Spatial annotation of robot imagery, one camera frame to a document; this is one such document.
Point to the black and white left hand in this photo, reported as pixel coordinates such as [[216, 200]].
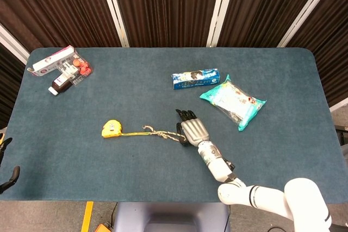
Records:
[[15, 175]]

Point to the black and silver right hand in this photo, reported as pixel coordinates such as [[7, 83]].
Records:
[[194, 131]]

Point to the yellow tape measure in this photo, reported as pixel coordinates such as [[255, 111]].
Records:
[[111, 128]]

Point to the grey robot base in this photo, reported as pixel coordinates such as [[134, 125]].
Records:
[[168, 213]]

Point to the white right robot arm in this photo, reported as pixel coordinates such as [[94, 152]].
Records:
[[272, 196]]

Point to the teal snack bag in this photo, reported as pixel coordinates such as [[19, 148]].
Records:
[[233, 100]]

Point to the blue cookie package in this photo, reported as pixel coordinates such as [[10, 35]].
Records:
[[195, 80]]

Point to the blue felt table cover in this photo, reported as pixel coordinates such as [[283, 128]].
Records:
[[108, 166]]

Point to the brown medicine bottle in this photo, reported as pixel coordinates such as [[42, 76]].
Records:
[[61, 84]]

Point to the white and pink carton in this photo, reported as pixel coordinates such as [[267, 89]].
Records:
[[49, 62]]

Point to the clear blister pack orange pieces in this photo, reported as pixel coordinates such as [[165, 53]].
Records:
[[81, 69]]

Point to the black stand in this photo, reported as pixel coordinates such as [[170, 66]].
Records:
[[343, 134]]

